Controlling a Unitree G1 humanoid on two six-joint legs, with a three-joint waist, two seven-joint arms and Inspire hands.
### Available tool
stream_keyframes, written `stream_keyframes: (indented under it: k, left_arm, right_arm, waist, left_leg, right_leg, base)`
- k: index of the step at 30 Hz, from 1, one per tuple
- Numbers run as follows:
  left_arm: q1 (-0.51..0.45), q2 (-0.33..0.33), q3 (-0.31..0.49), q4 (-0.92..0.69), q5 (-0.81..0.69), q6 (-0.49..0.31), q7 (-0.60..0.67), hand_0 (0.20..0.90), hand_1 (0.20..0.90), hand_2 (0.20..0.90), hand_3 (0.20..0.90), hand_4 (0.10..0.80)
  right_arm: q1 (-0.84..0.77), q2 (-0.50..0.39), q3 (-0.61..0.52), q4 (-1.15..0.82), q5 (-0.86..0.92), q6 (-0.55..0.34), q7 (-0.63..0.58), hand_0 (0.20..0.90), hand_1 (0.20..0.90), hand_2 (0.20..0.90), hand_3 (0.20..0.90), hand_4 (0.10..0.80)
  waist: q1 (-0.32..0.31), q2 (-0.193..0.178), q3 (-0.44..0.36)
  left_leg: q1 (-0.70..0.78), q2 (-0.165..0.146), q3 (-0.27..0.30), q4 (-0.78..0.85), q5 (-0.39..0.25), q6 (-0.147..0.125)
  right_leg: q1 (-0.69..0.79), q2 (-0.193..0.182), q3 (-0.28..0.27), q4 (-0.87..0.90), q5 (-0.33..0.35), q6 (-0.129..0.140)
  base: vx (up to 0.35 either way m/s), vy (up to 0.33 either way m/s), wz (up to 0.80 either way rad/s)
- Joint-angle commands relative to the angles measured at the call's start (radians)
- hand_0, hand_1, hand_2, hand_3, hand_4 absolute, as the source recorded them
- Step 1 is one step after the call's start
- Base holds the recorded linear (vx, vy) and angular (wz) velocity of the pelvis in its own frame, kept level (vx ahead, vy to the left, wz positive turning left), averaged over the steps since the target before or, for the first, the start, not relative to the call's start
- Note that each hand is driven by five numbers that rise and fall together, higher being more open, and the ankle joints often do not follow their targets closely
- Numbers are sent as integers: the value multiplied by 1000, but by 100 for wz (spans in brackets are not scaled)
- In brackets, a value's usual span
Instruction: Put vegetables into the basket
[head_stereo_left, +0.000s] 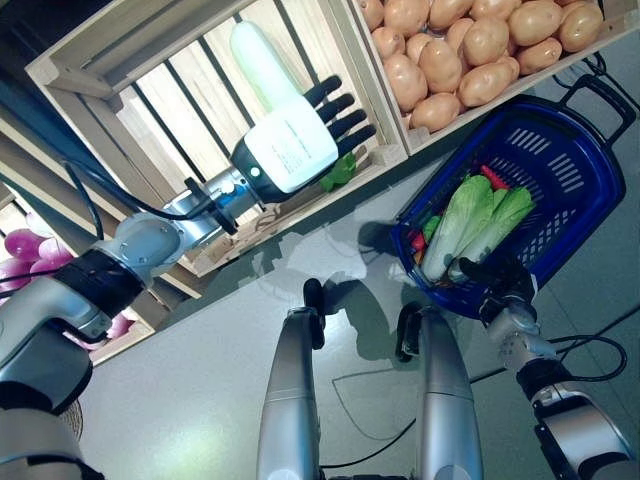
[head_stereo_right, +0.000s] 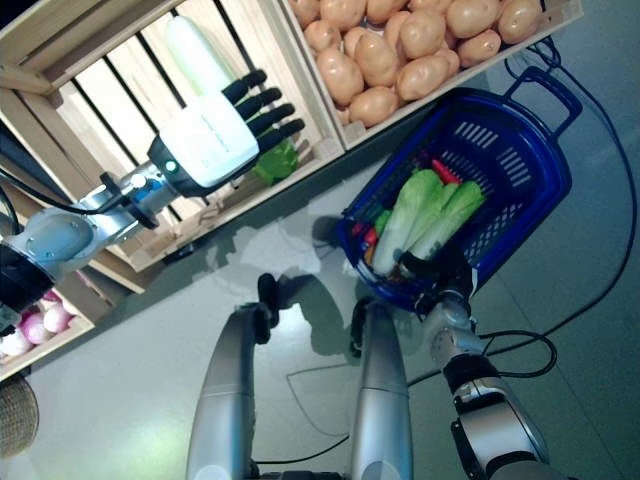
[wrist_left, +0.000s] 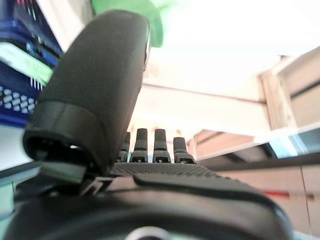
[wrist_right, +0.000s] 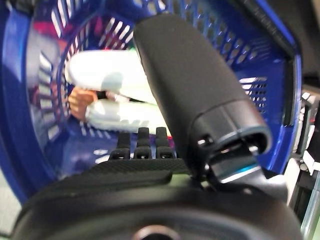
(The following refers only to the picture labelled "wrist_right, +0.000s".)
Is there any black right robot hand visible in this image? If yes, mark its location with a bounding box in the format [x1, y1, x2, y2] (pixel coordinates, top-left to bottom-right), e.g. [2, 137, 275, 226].
[9, 13, 305, 240]

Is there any green white napa cabbage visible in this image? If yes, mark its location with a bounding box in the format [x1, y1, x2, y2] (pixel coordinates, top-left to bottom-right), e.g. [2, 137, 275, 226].
[64, 48, 157, 105]

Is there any blue plastic shopping basket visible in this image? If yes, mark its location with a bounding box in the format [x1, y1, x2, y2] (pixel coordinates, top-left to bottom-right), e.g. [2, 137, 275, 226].
[0, 0, 305, 198]

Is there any small green white bok choy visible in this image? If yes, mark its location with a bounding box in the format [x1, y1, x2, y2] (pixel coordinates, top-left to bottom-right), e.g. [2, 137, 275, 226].
[85, 99, 173, 134]

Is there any orange fruit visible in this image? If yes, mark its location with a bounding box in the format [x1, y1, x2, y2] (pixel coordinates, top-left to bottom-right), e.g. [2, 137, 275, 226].
[67, 87, 98, 121]

